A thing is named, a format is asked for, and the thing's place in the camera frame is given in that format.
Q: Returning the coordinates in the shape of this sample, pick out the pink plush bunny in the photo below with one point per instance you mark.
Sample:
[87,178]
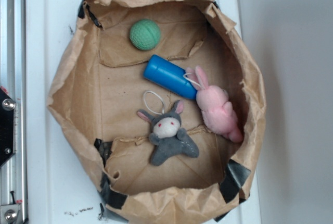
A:
[217,111]

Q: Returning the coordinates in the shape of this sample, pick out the green dimpled ball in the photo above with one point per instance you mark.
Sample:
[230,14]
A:
[145,34]

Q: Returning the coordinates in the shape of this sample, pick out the brown paper bag tray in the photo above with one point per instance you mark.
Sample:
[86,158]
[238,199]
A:
[98,89]

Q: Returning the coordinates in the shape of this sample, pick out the black metal bracket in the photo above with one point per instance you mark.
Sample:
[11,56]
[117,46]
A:
[7,126]

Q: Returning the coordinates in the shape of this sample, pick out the white plastic tray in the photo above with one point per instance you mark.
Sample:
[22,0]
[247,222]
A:
[59,190]

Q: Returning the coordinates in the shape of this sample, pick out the blue plastic bottle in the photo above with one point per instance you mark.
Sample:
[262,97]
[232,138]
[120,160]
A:
[169,76]

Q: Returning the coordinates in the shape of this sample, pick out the aluminium frame rail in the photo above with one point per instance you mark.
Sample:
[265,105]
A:
[14,195]

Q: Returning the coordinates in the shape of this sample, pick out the grey plush bunny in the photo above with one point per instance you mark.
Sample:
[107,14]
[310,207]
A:
[167,135]

